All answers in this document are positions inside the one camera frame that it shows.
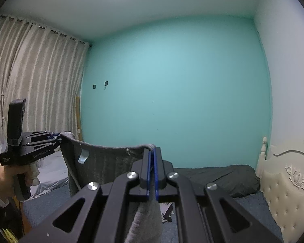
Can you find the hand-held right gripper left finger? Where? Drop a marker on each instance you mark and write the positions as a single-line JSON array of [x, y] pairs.
[[141, 177]]

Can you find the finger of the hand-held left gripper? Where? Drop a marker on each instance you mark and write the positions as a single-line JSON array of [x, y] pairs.
[[40, 134], [45, 143]]

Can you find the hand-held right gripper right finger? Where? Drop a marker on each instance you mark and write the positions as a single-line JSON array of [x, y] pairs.
[[158, 172]]

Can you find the grey knit sweater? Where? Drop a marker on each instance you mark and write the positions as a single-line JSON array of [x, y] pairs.
[[103, 162]]

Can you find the person's left forearm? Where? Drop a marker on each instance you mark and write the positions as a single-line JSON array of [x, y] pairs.
[[0, 215]]

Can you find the person's left hand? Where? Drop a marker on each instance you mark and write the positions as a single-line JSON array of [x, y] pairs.
[[5, 179]]

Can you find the light grey duvet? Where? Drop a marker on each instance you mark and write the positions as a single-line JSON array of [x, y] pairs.
[[50, 177]]

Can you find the light lilac jacket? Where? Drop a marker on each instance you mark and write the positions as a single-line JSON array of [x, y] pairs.
[[167, 212]]

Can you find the beige striped curtain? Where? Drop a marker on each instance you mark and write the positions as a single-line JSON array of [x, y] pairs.
[[40, 81]]

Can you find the dark grey long pillow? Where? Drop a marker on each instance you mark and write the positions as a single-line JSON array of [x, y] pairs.
[[217, 177]]

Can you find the blue patterned bed blanket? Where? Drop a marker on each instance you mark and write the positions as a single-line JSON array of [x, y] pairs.
[[253, 207]]

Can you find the cream tufted headboard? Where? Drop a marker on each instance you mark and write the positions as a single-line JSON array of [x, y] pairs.
[[281, 195]]

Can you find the wooden frame strip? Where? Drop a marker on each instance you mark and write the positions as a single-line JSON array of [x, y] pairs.
[[78, 119]]

